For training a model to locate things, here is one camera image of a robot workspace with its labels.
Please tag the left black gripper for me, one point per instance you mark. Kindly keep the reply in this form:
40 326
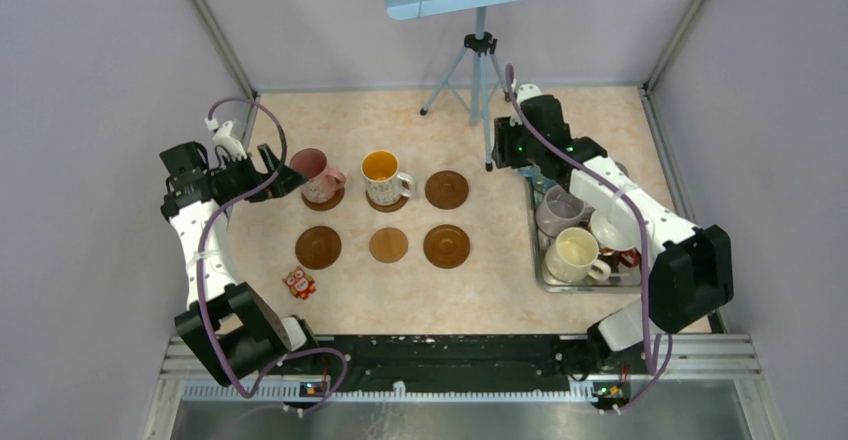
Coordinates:
286 178

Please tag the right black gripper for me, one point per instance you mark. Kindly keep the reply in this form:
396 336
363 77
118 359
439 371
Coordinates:
502 154

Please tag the pink mug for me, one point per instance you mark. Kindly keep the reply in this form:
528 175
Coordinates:
323 181

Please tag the lilac mug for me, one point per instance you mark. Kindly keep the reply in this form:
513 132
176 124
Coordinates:
558 210

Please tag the patterned mug yellow inside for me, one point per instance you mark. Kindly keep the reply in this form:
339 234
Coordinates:
383 178

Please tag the light wooden coaster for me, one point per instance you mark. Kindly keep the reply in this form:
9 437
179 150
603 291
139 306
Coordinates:
388 245

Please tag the white red mug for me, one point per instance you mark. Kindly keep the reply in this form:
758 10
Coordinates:
615 247

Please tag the metal tray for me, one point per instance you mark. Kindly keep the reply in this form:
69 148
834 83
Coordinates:
622 280

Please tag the blue mug yellow inside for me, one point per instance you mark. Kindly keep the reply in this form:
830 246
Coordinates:
538 180

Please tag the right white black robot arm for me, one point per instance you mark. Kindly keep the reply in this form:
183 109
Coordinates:
686 270

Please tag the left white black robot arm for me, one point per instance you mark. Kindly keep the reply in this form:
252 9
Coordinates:
230 329

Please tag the red owl figurine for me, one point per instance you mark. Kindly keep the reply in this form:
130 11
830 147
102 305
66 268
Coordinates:
300 284

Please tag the cream mug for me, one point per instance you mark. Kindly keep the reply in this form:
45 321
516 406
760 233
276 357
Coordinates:
574 256

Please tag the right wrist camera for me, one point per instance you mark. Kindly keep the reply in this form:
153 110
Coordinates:
527 91

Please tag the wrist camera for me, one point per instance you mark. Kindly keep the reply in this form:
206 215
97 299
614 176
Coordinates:
226 136
527 91

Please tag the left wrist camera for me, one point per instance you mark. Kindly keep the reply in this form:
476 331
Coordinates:
226 136

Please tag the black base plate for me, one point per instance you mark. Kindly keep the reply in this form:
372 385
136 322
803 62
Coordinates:
464 363

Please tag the grey cable duct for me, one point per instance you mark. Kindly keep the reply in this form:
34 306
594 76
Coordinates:
291 391

